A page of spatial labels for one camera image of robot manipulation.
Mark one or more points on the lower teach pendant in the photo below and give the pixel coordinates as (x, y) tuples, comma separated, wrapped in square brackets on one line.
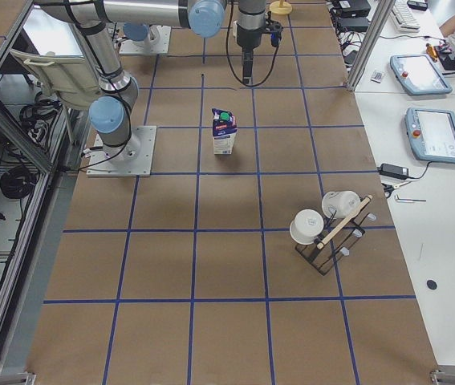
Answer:
[(431, 134)]

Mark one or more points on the metal hex key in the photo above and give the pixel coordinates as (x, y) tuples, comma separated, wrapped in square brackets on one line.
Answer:
[(409, 200)]

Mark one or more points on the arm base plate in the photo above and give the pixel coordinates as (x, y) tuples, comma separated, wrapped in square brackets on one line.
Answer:
[(147, 42), (134, 160)]

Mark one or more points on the black round cap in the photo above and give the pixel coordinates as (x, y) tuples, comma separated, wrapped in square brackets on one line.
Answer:
[(431, 284)]

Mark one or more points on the wooden rack handle bar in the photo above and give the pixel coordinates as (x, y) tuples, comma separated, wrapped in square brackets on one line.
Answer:
[(351, 216)]

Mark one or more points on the teach pendant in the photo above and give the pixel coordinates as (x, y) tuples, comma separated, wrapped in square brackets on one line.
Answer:
[(419, 75), (431, 134)]

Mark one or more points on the white cup on rack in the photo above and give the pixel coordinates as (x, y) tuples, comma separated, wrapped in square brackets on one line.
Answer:
[(339, 204), (306, 226)]

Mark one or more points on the white plastic chair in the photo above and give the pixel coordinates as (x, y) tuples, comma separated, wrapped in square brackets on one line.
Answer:
[(70, 78)]

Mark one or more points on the aluminium frame post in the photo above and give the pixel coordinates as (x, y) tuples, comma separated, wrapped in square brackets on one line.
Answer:
[(379, 18)]

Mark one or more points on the black power adapter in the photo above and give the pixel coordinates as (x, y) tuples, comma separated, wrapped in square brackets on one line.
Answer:
[(393, 171)]

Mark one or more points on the yellow wooden stand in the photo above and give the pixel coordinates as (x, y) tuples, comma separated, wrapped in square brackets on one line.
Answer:
[(281, 7)]

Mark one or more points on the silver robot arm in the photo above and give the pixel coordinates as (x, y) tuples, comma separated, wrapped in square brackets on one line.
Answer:
[(204, 18), (110, 114)]

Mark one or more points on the upper teach pendant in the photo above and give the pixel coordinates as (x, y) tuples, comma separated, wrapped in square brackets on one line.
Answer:
[(419, 75)]

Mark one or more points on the white keyboard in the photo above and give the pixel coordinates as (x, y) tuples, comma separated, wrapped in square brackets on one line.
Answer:
[(402, 18)]

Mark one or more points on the blue white milk carton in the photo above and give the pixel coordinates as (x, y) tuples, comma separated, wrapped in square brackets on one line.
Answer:
[(224, 131)]

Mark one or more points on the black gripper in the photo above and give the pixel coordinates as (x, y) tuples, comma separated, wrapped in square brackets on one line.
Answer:
[(247, 39)]

